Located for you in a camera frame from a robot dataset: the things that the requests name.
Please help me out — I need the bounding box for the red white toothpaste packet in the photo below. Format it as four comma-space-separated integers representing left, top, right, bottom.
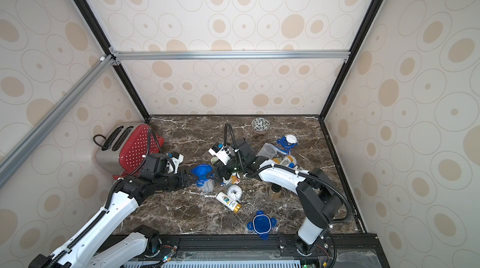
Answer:
226, 173, 241, 185

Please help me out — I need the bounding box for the clear comb disc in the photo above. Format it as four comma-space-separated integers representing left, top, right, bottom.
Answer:
227, 185, 243, 202

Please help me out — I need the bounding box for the white shampoo tube gold cap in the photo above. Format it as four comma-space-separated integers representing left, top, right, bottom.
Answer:
216, 192, 241, 214

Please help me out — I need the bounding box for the white tube orange cap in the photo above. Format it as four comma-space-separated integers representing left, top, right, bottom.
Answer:
279, 155, 297, 168

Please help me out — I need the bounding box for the round white soap disc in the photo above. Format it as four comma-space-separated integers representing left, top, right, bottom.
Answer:
285, 134, 298, 146

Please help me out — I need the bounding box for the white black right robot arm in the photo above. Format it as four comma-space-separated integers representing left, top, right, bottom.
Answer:
209, 123, 353, 256

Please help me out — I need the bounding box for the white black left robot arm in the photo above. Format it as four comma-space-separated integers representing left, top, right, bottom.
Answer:
30, 130, 199, 267

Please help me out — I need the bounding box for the red polka dot toaster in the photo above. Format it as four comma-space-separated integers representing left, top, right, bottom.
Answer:
92, 122, 164, 177

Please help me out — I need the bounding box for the silver aluminium crossbar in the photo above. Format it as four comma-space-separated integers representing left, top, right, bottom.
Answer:
113, 50, 350, 60

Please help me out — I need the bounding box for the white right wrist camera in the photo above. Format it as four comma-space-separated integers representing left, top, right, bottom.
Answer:
208, 142, 236, 165

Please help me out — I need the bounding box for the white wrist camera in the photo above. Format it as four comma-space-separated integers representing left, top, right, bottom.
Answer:
167, 152, 184, 174
208, 142, 236, 165

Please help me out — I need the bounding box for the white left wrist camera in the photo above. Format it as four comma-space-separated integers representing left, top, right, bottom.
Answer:
167, 152, 184, 174

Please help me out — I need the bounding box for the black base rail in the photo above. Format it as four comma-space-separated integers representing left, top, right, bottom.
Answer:
124, 234, 389, 267

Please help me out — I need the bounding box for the silver aluminium left rail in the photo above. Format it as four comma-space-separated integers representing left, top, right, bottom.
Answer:
1, 55, 114, 187

